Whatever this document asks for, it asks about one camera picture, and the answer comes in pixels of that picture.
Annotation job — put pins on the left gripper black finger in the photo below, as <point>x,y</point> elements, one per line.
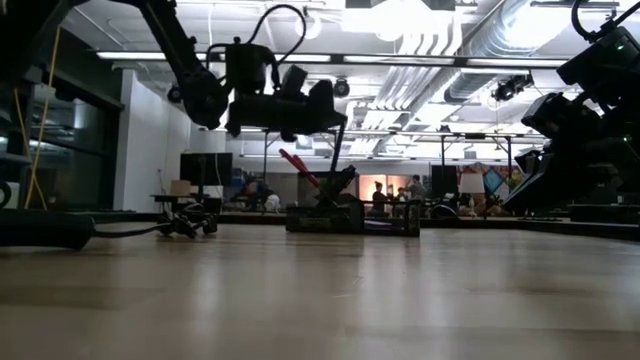
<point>325,117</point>

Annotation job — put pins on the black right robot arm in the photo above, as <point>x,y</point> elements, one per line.
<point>605,60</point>

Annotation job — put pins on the tall black panel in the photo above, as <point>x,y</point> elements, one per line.
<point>444,182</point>

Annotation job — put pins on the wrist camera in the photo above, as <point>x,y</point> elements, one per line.
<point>292,82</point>
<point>560,117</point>

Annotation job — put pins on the white-shade table lamp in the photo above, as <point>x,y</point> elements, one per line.
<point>471,183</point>

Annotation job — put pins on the cardboard box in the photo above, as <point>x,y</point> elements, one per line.
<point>180,189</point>

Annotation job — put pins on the purple sticky note pad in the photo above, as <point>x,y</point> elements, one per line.
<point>380,223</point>

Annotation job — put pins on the colourful wall mural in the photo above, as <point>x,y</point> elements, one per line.
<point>492,180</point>

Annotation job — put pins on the LED light bar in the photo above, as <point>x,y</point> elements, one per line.
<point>130,55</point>

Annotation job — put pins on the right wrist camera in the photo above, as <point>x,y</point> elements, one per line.
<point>560,117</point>

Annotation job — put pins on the black monitor on stand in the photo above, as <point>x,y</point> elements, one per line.
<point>206,169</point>

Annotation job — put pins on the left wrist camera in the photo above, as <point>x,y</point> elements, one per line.
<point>292,82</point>

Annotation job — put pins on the black rig camera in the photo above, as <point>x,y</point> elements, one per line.
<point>510,87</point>

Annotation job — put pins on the round black spotlight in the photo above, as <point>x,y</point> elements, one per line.
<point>341,87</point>
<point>175,94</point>

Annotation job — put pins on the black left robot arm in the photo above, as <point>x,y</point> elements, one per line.
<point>200,100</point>

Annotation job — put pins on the person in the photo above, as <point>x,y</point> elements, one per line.
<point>378,195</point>
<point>255,190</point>
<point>416,189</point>

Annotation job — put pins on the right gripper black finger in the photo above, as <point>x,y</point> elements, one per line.
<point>565,190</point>
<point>537,160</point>

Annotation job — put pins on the black mesh desk organizer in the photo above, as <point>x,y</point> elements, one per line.
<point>325,226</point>

